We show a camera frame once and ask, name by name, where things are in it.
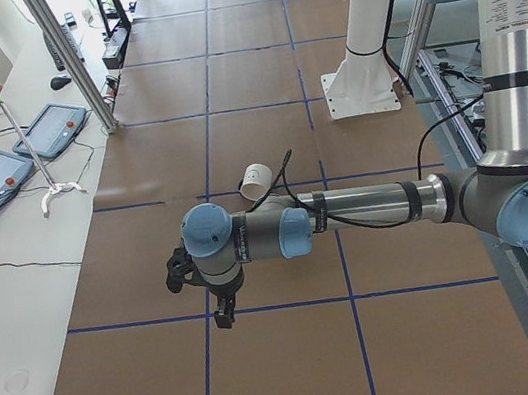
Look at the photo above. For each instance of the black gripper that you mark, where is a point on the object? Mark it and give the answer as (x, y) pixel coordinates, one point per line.
(224, 293)

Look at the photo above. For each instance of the aluminium frame post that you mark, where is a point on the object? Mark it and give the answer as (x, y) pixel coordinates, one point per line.
(49, 25)

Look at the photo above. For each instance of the white smiley mug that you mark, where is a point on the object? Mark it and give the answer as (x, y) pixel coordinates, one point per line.
(257, 180)

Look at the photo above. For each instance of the brown paper table cover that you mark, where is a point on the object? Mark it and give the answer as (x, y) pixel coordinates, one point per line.
(209, 87)

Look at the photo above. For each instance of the black computer mouse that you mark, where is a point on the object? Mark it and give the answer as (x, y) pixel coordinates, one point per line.
(58, 82)

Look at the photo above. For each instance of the white reacher grabber tool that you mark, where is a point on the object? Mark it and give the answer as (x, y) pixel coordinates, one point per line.
(54, 188)

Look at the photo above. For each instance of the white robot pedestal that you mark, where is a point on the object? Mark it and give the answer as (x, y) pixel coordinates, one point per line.
(362, 84)

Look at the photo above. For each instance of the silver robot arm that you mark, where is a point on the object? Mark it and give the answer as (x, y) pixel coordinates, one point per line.
(492, 197)

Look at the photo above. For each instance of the far blue teach pendant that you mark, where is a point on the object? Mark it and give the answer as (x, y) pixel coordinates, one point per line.
(54, 128)

